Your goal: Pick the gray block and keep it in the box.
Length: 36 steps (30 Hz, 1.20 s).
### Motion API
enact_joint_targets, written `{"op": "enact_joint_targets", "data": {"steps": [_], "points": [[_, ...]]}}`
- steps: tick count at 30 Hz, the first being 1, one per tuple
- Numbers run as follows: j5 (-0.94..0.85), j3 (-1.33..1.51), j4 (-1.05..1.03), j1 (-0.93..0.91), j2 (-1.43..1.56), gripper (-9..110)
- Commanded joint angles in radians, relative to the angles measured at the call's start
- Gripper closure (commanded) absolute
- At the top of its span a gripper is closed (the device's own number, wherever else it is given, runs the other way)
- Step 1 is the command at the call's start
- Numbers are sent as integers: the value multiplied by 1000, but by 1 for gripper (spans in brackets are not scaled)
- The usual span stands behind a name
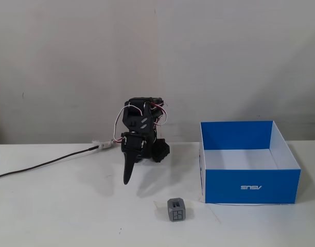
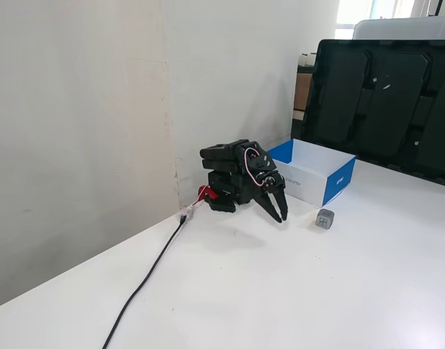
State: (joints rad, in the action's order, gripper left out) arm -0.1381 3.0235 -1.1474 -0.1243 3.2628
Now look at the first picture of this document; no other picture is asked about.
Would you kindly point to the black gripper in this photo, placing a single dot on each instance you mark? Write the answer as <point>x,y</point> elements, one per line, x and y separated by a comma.
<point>133,143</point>

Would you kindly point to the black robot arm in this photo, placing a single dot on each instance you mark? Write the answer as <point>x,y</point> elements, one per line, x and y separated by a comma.
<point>137,121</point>

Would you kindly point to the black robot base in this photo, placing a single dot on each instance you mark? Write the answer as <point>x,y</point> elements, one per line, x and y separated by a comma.
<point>161,151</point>

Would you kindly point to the clear tape patch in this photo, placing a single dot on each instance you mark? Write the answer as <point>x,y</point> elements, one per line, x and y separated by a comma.
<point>160,205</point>

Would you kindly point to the gray 3D printed block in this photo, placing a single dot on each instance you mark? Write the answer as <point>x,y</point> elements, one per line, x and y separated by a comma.
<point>176,209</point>

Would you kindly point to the blue white cardboard box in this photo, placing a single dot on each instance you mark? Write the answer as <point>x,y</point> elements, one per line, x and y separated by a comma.
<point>250,185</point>

